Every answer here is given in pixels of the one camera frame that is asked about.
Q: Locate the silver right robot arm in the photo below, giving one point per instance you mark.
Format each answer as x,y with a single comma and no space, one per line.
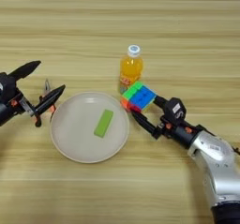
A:
218,168

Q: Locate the beige round plate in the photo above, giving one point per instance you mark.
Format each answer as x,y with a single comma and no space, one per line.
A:
75,131

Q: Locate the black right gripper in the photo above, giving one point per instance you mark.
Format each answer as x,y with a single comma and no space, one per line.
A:
179,132

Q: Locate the orange and black pliers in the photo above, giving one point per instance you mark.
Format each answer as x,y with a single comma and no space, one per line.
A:
38,120

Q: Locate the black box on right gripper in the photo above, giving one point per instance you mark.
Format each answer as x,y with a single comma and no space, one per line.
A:
175,109

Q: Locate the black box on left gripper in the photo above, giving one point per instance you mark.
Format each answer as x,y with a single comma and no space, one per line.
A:
7,90

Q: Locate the green rectangular block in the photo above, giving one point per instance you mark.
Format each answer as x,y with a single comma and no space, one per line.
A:
103,123

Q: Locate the orange juice bottle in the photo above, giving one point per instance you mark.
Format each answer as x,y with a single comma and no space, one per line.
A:
131,68

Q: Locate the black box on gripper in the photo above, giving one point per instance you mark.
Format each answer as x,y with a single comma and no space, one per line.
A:
175,109
7,90

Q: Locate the multicoloured puzzle cube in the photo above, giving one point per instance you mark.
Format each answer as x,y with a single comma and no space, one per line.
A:
139,97

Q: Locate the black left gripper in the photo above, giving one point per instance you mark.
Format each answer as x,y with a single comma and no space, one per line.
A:
11,110

